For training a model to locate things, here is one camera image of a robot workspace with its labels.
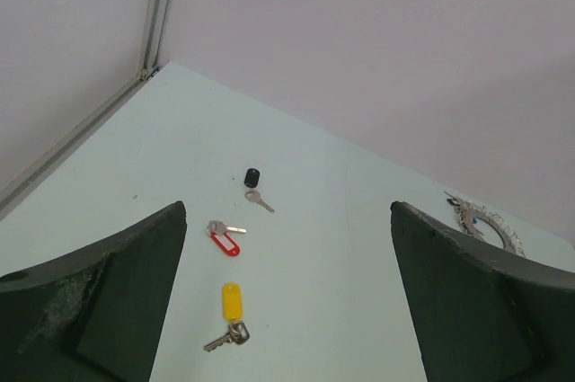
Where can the steel disc keyring holder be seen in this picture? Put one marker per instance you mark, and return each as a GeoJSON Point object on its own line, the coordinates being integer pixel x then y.
{"type": "Point", "coordinates": [469, 215]}

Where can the aluminium frame post left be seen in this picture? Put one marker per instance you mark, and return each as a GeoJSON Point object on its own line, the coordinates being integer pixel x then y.
{"type": "Point", "coordinates": [156, 13]}

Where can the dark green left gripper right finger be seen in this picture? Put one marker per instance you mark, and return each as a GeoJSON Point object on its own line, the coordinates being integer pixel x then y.
{"type": "Point", "coordinates": [479, 312]}

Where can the silver key with yellow tag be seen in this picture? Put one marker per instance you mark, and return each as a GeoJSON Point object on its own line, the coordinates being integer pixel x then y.
{"type": "Point", "coordinates": [237, 333]}

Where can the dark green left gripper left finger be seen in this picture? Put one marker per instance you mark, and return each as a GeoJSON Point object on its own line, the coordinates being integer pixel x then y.
{"type": "Point", "coordinates": [97, 313]}

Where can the red plastic key tag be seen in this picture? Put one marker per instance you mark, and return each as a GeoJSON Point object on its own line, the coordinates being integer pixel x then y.
{"type": "Point", "coordinates": [226, 244]}

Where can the silver key with red tag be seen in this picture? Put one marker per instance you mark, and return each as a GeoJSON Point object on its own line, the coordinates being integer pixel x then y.
{"type": "Point", "coordinates": [220, 228]}

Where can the yellow plastic key tag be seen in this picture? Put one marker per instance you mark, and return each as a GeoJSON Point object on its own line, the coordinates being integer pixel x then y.
{"type": "Point", "coordinates": [232, 303]}

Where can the silver key by black fob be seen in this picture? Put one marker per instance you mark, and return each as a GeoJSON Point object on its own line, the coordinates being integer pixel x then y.
{"type": "Point", "coordinates": [254, 196]}

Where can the aluminium frame rail left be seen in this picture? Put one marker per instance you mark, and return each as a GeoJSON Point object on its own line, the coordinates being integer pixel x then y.
{"type": "Point", "coordinates": [21, 187]}

